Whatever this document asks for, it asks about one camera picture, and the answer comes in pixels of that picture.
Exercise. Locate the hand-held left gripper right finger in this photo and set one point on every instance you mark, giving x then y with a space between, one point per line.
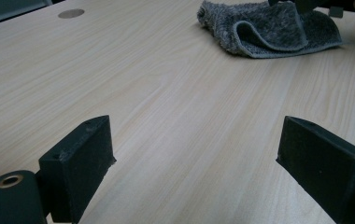
325 165

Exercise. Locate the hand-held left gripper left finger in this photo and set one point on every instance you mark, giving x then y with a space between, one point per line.
73 174

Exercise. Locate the grey fluffy cloth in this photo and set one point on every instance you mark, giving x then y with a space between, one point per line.
259 34

